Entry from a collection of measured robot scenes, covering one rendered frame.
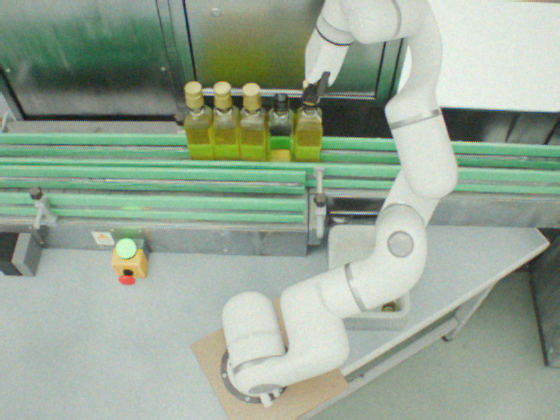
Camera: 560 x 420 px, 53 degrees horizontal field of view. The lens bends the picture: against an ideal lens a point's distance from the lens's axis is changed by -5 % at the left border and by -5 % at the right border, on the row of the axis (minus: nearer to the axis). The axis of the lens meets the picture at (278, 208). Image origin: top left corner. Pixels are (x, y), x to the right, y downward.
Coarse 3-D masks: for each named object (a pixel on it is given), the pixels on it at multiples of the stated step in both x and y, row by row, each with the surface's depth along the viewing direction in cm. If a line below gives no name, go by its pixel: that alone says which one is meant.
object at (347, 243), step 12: (336, 228) 135; (348, 228) 135; (360, 228) 135; (372, 228) 135; (336, 240) 139; (348, 240) 139; (360, 240) 139; (372, 240) 139; (336, 252) 140; (348, 252) 140; (360, 252) 140; (336, 264) 138; (396, 300) 133; (408, 300) 126; (372, 312) 125; (384, 312) 125; (396, 312) 125
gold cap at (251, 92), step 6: (246, 84) 116; (252, 84) 115; (246, 90) 115; (252, 90) 115; (258, 90) 115; (246, 96) 115; (252, 96) 114; (258, 96) 115; (246, 102) 116; (252, 102) 116; (258, 102) 117; (246, 108) 118; (252, 108) 117
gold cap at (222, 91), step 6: (216, 84) 116; (222, 84) 116; (228, 84) 115; (216, 90) 115; (222, 90) 115; (228, 90) 115; (216, 96) 115; (222, 96) 115; (228, 96) 116; (216, 102) 117; (222, 102) 116; (228, 102) 117; (222, 108) 118
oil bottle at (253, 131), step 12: (240, 120) 121; (252, 120) 120; (264, 120) 121; (240, 132) 122; (252, 132) 122; (264, 132) 122; (240, 144) 126; (252, 144) 125; (264, 144) 125; (252, 156) 129; (264, 156) 129
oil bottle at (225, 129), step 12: (216, 108) 122; (216, 120) 120; (228, 120) 120; (216, 132) 123; (228, 132) 123; (216, 144) 126; (228, 144) 126; (216, 156) 130; (228, 156) 130; (240, 156) 130
